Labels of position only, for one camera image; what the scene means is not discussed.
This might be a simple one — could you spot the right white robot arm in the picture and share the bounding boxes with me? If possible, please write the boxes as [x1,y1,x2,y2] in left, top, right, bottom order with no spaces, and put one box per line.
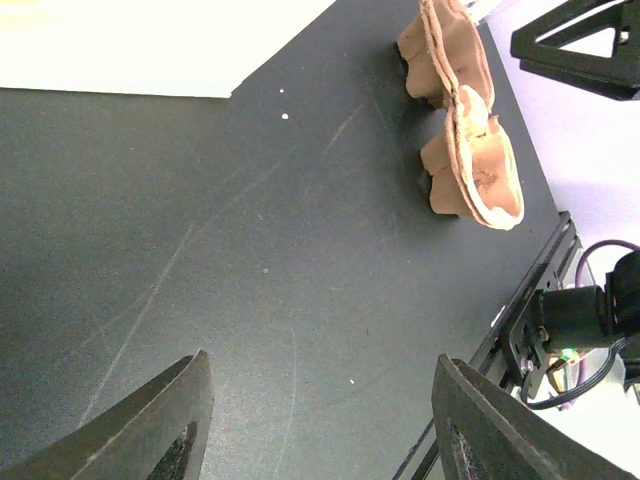
[510,1,639,410]

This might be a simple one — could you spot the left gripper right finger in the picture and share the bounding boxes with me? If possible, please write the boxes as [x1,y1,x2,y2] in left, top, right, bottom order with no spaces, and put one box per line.
[431,354,634,479]

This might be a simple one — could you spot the brown pulp cup carrier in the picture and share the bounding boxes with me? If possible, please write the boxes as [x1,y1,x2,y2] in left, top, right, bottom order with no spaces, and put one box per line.
[420,85,524,231]

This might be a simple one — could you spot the right small circuit board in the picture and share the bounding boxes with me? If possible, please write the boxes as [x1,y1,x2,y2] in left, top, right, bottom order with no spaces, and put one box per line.
[545,349,586,394]

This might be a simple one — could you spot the brown paper bag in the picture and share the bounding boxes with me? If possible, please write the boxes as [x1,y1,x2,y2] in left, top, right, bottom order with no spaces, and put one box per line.
[1,1,331,98]

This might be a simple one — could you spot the black mounting rail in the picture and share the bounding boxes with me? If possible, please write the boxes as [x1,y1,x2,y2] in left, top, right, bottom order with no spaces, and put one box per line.
[395,212,580,479]

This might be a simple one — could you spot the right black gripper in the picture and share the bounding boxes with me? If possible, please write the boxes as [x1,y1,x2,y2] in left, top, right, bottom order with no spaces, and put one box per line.
[509,0,640,102]

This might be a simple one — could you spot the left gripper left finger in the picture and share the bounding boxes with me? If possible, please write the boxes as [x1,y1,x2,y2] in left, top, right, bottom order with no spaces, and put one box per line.
[1,350,214,479]

